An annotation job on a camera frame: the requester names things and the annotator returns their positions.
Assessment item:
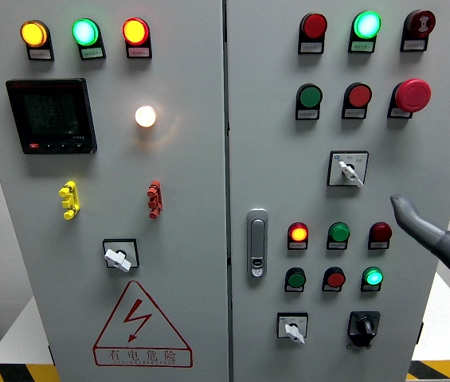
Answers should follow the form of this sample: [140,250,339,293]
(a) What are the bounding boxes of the small gray turn switch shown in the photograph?
[276,311,310,345]

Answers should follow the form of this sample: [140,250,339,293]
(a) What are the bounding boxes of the silver door lock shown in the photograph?
[246,208,269,279]

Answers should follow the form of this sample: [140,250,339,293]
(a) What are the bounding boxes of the small red lit lamp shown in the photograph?
[287,221,310,243]

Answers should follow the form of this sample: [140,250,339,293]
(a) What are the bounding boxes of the small green lit lamp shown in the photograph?
[361,266,384,287]

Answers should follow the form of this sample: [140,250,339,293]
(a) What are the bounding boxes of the red warning triangle sticker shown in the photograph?
[92,280,194,368]

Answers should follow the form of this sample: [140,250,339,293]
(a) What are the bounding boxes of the large green round lamp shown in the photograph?
[71,18,100,47]
[352,10,382,40]

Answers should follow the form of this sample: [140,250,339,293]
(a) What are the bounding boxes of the large gray turn switch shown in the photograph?
[327,150,370,189]

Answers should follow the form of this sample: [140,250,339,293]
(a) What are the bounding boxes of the small dark red lamp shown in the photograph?
[369,221,393,243]

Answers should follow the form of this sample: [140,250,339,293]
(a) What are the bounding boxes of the large red lit lamp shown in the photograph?
[122,17,151,47]

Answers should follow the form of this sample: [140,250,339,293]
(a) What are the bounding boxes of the small green unlit lamp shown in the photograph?
[327,221,351,243]

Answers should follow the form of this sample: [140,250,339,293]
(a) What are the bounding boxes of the grey cabinet door with display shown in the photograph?
[0,0,230,382]

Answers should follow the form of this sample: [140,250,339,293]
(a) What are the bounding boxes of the dark red buzzer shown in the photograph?
[404,9,436,39]

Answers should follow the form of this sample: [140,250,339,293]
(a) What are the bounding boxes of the small red handle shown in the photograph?
[147,180,163,220]

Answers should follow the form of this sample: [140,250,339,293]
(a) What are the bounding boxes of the black-handled turn switch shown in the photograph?
[346,310,382,349]

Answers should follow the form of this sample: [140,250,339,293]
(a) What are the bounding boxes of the grey cabinet door with lock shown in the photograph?
[224,0,450,382]

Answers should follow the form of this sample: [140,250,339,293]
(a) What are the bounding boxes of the white round lamp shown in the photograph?
[134,104,158,129]

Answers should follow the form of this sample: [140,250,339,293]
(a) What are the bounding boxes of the large yellow round lamp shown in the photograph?
[19,19,49,49]

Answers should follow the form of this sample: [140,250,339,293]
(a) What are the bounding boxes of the large red unlit lamp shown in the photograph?
[299,12,328,40]

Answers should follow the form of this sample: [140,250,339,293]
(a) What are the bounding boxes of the large green push button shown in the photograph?
[296,83,324,109]

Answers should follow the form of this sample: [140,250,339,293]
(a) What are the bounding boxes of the small red push button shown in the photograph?
[323,266,346,289]

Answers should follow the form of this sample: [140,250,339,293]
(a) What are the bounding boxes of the large red push button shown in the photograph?
[343,82,374,108]

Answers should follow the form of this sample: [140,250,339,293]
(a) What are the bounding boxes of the white-handled switch on black plate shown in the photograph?
[102,238,140,273]

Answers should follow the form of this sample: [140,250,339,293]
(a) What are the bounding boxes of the black yellow striped tape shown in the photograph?
[0,362,61,382]
[405,360,450,382]

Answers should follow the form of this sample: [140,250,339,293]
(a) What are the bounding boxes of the small green push button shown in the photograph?
[284,267,307,290]

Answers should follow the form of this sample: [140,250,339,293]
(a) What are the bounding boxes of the black display meter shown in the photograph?
[5,77,98,155]

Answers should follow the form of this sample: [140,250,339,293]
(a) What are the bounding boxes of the small yellow handle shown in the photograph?
[58,180,81,221]

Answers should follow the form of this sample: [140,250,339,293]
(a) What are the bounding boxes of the large red stop button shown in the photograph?
[393,77,432,114]

